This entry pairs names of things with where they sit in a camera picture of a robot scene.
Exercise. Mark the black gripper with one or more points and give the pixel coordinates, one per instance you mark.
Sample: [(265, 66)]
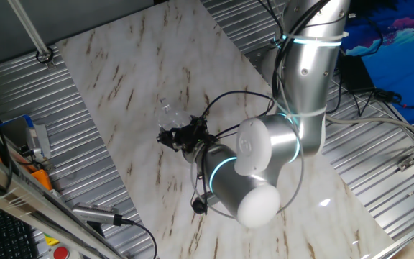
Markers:
[(190, 138)]

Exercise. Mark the glass mug with water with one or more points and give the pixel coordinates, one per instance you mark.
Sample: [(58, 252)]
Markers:
[(173, 117)]

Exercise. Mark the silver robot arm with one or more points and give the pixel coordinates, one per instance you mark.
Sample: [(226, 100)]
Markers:
[(307, 72)]

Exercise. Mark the marble pattern table sheet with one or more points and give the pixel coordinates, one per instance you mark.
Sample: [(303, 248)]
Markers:
[(120, 72)]

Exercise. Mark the orange box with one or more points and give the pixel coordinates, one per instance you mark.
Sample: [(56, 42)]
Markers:
[(42, 178)]

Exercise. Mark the grey box red button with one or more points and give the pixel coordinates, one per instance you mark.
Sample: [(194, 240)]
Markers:
[(61, 253)]

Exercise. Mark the black power adapter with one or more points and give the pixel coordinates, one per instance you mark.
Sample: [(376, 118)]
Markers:
[(356, 73)]

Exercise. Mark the aluminium slanted pole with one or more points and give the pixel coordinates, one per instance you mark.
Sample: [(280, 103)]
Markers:
[(27, 25)]

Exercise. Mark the black keyboard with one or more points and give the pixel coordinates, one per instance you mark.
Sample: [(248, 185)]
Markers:
[(2, 237)]

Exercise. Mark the blue printed poster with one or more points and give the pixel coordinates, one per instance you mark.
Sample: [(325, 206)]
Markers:
[(401, 64)]

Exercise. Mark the silver ribbed camera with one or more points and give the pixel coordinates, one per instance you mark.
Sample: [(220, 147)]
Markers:
[(92, 213)]

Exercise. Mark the aluminium frame beam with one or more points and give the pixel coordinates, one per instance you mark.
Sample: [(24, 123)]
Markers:
[(20, 196)]

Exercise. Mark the aluminium table edge rail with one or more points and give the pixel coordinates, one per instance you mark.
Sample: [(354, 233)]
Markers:
[(408, 235)]

